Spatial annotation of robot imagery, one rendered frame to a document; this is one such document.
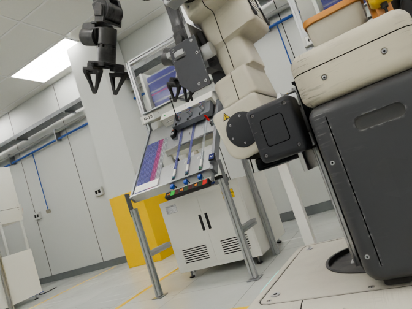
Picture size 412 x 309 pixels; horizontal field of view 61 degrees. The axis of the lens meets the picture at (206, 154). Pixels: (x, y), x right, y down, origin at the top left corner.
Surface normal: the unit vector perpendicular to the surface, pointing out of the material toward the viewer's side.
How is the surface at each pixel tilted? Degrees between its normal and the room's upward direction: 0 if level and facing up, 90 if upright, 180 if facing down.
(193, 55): 90
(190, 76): 90
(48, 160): 90
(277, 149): 90
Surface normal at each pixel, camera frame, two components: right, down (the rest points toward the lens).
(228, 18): -0.48, 0.06
